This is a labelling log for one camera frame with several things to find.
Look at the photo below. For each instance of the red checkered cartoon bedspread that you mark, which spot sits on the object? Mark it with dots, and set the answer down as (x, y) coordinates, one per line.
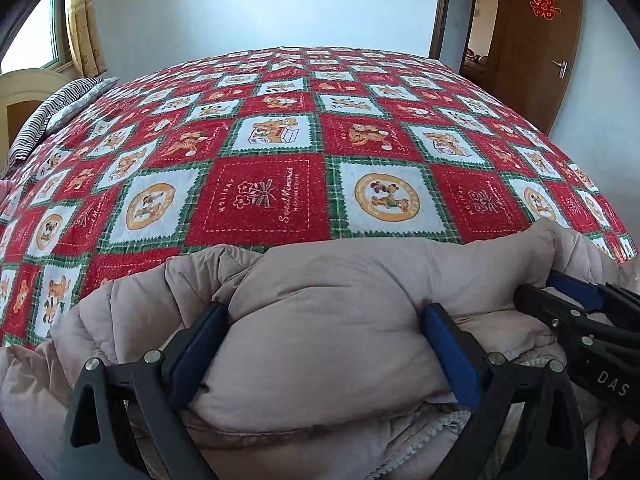
(271, 147)

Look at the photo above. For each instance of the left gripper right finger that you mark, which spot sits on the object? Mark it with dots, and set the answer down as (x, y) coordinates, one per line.
(549, 442)

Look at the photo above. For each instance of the window with green frame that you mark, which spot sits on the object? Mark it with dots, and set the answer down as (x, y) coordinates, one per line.
(42, 41)

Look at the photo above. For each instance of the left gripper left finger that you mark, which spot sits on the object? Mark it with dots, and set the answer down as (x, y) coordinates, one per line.
(99, 441)

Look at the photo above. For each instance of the grey striped pillow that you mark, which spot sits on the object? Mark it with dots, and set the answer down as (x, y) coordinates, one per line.
(53, 114)

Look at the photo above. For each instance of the person's right hand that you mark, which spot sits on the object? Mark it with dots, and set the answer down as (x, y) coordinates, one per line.
(615, 450)

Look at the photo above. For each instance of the right floral yellow curtain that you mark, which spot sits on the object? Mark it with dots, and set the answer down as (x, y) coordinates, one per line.
(83, 38)

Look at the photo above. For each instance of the cream and brown headboard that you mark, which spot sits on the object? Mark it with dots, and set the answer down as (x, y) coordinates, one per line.
(22, 91)

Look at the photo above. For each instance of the silver door handle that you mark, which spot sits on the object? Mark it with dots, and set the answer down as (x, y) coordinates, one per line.
(562, 67)

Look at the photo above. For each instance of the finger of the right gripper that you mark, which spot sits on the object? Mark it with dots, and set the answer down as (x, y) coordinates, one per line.
(594, 297)
(567, 318)

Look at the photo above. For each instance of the pale pink puffer jacket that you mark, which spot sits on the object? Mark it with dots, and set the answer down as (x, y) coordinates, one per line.
(324, 373)

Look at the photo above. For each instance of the red double happiness decoration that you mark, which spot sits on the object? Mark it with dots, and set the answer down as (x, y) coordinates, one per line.
(546, 9)

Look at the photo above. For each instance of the brown wooden door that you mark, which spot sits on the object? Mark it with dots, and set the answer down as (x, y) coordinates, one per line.
(519, 71)

